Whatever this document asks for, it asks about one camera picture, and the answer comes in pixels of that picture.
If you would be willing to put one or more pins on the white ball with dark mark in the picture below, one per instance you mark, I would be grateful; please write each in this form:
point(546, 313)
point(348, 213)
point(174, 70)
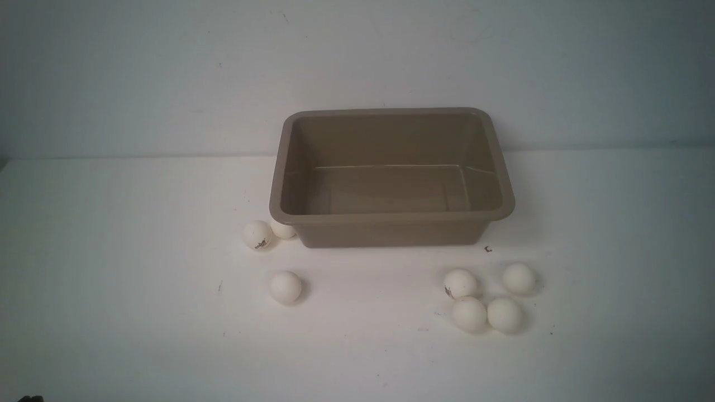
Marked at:
point(460, 282)

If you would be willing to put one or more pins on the tan plastic bin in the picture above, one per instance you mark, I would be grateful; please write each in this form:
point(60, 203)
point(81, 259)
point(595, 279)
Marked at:
point(390, 177)

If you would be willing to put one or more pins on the white ball beside bin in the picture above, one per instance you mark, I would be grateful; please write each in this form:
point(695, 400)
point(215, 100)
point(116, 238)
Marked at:
point(282, 231)

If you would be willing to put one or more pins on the white ball with logo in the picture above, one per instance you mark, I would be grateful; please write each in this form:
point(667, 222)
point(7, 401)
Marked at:
point(257, 235)

